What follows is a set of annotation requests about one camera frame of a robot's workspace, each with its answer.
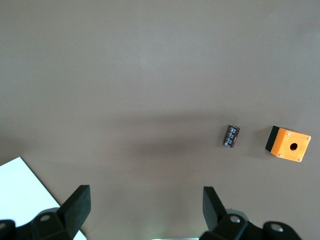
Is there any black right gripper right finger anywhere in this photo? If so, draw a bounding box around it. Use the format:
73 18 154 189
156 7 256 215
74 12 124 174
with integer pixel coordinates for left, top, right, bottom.
199 186 301 240

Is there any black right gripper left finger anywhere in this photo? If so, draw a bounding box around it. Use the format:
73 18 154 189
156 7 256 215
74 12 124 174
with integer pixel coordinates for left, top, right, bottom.
0 184 92 240

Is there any orange black button box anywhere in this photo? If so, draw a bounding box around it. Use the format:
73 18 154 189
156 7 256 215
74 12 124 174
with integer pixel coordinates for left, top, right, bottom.
264 125 312 164

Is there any grey plastic tray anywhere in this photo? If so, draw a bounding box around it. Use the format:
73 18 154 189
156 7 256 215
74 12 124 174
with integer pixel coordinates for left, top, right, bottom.
0 156 87 240

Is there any dark cylindrical capacitor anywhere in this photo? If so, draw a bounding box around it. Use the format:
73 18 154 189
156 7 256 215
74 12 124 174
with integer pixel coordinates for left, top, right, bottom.
222 124 242 149

